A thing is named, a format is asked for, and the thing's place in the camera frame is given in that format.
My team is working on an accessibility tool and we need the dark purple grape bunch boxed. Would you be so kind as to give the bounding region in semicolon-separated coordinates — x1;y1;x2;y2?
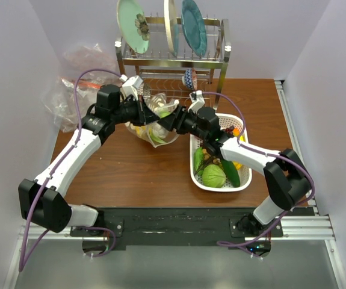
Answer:
224;126;234;134

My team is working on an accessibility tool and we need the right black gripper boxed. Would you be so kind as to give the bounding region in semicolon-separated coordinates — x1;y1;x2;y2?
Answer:
158;104;208;141

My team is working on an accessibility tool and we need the pile of clear plastic bags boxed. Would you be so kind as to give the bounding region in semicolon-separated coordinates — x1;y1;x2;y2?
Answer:
42;44;120;132

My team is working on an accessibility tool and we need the teal blue plate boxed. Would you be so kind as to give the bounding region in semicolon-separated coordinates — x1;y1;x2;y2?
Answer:
181;0;207;58

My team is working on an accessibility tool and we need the yellow banana pair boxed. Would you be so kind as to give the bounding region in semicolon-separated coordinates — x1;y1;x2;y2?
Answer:
233;133;246;170

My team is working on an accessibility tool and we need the yellow banana bunch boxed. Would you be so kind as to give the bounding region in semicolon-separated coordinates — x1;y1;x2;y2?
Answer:
135;125;152;141

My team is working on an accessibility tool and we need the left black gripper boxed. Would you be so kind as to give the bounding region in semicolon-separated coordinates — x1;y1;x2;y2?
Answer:
111;95;160;127

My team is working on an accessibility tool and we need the mint green flower plate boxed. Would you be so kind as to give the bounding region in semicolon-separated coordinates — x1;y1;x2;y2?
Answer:
117;0;150;54

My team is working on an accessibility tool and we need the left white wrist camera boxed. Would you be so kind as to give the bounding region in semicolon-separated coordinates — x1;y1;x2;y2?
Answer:
119;74;143;101

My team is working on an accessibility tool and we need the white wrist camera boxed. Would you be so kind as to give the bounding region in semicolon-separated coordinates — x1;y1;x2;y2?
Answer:
119;74;143;101
189;90;205;113

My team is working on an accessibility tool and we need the green cabbage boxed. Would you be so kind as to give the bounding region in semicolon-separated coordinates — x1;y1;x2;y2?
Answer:
202;164;226;188

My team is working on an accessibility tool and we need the clear zip top bag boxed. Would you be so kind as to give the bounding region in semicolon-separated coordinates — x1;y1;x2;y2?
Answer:
125;93;179;148

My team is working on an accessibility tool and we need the dark green cucumber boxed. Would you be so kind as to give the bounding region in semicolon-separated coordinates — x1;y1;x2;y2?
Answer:
221;160;241;187

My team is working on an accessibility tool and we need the steel dish rack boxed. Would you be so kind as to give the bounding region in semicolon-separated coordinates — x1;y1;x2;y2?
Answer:
114;16;232;101

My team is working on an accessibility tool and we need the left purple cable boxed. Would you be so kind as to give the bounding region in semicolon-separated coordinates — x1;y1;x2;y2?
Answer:
18;68;122;272

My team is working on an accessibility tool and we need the toy cauliflower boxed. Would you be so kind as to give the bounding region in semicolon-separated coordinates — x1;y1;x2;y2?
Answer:
148;122;176;148

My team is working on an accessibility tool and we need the toy peach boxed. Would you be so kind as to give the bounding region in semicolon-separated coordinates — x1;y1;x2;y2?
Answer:
232;128;240;137

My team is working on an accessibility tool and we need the white perforated plastic basket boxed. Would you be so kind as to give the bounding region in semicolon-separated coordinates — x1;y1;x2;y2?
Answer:
190;113;253;193

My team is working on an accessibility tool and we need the light green bumpy gourd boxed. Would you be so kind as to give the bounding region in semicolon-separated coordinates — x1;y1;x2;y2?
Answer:
193;147;205;176

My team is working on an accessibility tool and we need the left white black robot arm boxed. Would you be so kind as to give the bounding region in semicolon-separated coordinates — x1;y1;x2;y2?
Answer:
18;85;159;236

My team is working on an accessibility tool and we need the purple cable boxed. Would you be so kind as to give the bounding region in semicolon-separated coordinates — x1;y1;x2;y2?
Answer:
18;68;122;272
202;92;315;258

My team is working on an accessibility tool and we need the blue patterned bowl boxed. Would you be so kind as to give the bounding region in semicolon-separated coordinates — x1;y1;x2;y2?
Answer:
182;68;197;91

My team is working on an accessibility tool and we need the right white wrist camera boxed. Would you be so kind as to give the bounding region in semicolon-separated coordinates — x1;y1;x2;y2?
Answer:
189;90;205;113

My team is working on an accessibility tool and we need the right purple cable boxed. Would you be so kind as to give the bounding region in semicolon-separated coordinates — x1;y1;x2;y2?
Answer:
202;92;315;258

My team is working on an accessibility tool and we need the cream rimmed plate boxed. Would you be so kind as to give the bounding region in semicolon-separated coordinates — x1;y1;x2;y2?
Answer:
164;0;179;57

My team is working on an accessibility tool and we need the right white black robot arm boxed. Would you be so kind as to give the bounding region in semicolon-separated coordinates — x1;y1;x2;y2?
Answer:
158;106;315;238

